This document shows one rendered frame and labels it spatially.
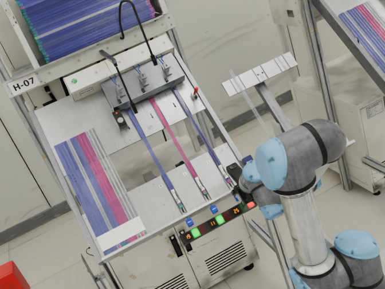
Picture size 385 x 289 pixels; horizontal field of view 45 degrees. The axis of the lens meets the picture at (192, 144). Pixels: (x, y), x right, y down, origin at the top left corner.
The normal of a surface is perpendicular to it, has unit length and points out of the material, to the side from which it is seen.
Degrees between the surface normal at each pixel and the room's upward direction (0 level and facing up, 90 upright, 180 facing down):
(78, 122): 46
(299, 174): 93
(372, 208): 0
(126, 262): 90
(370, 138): 90
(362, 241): 8
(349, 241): 8
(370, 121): 90
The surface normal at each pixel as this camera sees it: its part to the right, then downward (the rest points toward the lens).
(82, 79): 0.03, -0.37
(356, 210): -0.33, -0.84
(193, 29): 0.36, 0.31
